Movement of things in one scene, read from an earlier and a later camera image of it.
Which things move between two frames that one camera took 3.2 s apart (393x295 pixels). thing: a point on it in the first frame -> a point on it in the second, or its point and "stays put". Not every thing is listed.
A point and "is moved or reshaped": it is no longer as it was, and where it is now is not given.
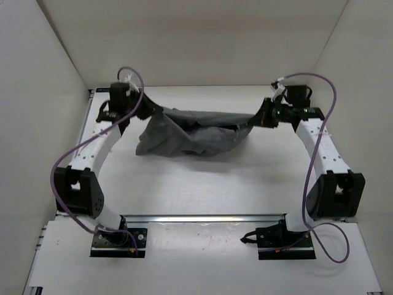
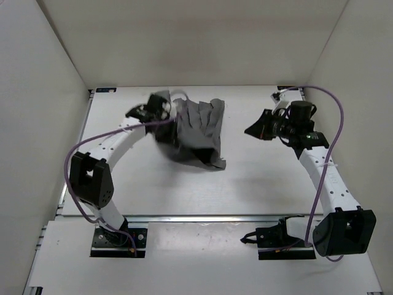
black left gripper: [151, 107] -> [166, 117]
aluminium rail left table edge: [88, 100] stays put
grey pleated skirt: [177, 133] is moved or reshaped
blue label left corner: [102, 90] stays put
